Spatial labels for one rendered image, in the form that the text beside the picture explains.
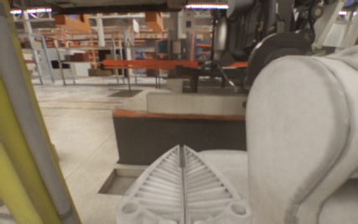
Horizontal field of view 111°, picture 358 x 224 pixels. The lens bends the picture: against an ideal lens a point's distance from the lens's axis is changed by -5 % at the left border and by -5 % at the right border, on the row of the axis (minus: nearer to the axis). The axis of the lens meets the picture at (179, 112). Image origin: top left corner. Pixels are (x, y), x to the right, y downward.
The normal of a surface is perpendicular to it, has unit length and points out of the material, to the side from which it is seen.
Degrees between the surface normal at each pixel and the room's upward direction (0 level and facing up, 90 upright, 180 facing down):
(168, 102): 90
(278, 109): 90
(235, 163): 69
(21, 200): 90
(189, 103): 90
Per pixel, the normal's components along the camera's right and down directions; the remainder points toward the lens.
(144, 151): -0.04, 0.33
